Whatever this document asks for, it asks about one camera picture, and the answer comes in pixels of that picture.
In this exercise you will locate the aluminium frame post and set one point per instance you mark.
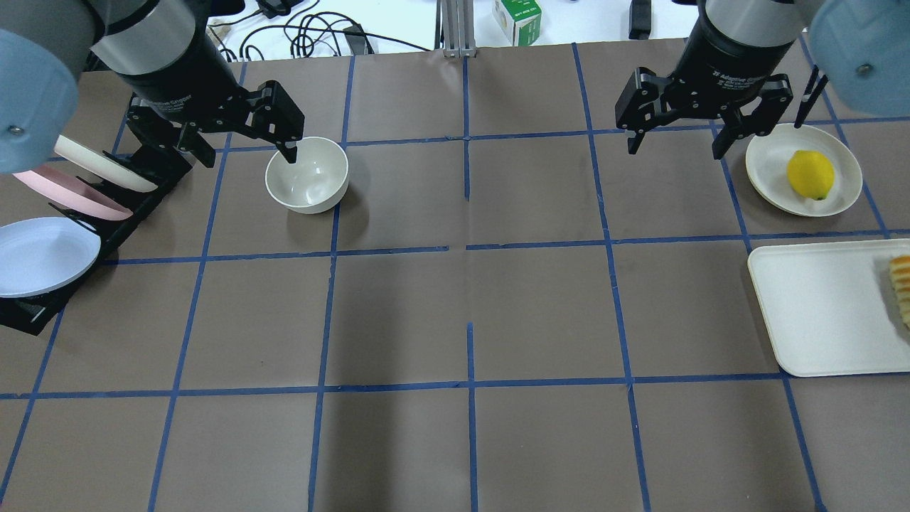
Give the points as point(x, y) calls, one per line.
point(454, 32)

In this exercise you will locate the white ceramic bowl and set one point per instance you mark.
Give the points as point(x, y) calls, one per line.
point(315, 183)

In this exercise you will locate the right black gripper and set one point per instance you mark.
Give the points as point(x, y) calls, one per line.
point(721, 60)

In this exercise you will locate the light blue plate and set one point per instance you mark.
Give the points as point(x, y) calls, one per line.
point(40, 255)

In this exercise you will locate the cream round plate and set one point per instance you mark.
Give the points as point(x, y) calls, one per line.
point(767, 159)

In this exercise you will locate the black dish rack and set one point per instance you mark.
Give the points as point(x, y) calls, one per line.
point(161, 164)

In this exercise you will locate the white plate in rack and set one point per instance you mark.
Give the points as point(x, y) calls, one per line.
point(101, 165)

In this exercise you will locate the black power adapter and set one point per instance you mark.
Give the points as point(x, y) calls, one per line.
point(639, 19)

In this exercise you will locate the green white carton box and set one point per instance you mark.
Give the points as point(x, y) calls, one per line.
point(521, 21)

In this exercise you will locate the sliced yellow bread loaf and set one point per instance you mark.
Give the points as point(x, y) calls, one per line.
point(899, 279)

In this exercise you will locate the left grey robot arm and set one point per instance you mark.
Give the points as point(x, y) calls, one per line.
point(160, 49)

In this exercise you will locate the yellow lemon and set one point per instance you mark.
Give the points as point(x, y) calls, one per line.
point(810, 174)

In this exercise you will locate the pink plate in rack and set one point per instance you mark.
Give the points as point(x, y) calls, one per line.
point(71, 192)

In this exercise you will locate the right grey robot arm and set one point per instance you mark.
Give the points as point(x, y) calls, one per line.
point(858, 47)

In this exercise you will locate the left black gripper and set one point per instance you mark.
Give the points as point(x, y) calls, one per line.
point(179, 75)

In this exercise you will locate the cream rectangular tray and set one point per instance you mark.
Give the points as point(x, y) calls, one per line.
point(829, 307)

